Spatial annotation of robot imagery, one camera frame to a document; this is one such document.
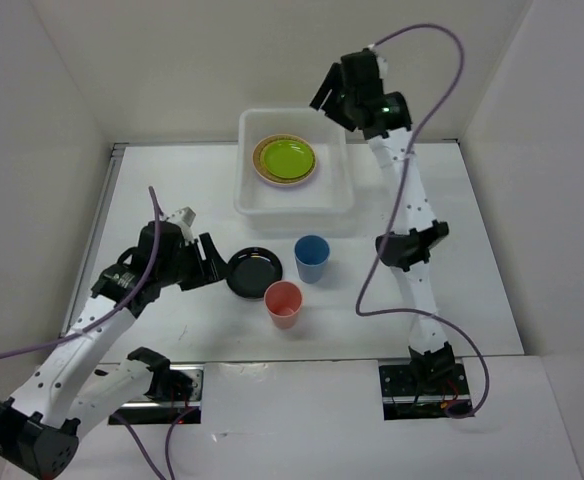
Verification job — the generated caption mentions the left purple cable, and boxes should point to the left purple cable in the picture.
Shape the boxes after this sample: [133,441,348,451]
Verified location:
[0,185,183,480]

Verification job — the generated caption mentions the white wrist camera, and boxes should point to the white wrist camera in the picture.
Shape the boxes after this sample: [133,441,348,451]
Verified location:
[366,44,389,79]
[160,207,196,243]

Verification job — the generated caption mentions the purple cable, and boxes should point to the purple cable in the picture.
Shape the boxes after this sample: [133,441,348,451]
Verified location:
[355,23,491,419]
[0,185,183,480]

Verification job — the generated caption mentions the pink plastic cup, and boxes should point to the pink plastic cup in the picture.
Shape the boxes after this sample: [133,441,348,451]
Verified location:
[264,281,303,330]

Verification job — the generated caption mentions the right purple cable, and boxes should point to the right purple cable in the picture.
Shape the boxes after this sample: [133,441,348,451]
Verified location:
[355,23,491,419]

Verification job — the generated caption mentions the black plate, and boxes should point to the black plate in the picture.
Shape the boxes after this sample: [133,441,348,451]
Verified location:
[226,246,283,300]

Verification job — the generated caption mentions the green plastic plate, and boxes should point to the green plastic plate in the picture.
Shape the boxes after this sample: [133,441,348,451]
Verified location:
[259,138,315,180]

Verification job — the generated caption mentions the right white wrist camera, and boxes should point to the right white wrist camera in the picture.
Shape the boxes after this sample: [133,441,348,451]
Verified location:
[366,44,389,79]

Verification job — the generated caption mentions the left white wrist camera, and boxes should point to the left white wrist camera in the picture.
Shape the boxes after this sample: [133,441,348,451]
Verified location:
[160,207,196,243]

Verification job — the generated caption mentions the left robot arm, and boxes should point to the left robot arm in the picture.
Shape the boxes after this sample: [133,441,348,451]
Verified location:
[0,221,228,479]

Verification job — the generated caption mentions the yellow woven pattern plate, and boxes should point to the yellow woven pattern plate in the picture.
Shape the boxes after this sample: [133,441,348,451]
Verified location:
[251,133,318,185]

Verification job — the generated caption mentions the white plastic bin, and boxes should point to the white plastic bin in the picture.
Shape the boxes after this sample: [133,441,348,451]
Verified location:
[234,108,355,233]

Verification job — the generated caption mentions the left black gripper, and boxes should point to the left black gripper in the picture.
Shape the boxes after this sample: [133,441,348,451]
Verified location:
[159,232,235,291]

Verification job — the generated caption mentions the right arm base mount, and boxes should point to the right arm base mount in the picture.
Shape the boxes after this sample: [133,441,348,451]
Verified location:
[378,361,473,421]

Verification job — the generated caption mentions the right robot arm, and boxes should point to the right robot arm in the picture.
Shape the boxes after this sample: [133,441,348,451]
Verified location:
[310,47,455,396]

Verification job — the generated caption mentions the blue plastic cup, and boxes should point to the blue plastic cup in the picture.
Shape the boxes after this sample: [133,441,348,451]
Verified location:
[294,235,330,284]

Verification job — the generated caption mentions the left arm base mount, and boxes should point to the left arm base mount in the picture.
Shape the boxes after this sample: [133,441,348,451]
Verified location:
[117,364,204,426]

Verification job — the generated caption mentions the orange plastic plate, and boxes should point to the orange plastic plate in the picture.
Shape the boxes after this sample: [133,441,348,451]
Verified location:
[252,132,319,190]

